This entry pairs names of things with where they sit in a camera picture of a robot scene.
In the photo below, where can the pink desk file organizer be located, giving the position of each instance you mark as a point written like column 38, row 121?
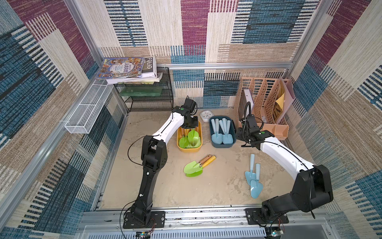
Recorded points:
column 265, row 92

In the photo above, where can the green tray on shelf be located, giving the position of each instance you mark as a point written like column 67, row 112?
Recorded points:
column 143, row 91

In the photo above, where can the blue shovel large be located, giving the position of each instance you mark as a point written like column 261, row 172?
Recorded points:
column 228, row 139

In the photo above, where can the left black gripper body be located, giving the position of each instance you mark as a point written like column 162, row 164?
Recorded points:
column 192, row 123

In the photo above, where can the white wire mesh basket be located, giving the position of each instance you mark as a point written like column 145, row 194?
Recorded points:
column 86, row 113

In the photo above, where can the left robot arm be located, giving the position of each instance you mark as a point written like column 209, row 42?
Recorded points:
column 154, row 156

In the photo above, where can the yellow paper in organizer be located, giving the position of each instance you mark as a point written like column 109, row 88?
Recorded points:
column 280, row 101

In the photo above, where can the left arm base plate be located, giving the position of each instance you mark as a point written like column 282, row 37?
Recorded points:
column 154, row 219

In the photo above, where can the colorful picture book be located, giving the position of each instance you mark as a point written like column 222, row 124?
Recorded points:
column 113, row 68

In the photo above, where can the black wire shelf rack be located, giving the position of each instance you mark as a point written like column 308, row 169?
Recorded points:
column 143, row 97

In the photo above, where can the hidden green shovel yellow handle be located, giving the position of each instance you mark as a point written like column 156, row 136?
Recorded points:
column 209, row 161

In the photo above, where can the white book stack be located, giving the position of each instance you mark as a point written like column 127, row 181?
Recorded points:
column 150, row 74

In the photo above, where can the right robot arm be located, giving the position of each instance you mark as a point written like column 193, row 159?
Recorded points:
column 312, row 183

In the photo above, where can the dark blue storage box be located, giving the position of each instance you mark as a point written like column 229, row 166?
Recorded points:
column 232, row 132

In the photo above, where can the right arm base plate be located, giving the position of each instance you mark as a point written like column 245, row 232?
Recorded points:
column 255, row 216

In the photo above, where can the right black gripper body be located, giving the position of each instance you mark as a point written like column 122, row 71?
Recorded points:
column 244, row 137

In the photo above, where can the yellow storage box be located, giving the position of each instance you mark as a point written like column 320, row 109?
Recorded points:
column 192, row 149

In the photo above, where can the white box in organizer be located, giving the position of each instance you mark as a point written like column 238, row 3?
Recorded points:
column 245, row 97

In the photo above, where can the white round clock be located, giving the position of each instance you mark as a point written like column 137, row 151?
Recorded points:
column 206, row 115

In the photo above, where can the dark green shovel yellow handle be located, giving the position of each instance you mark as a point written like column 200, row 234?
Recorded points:
column 194, row 139

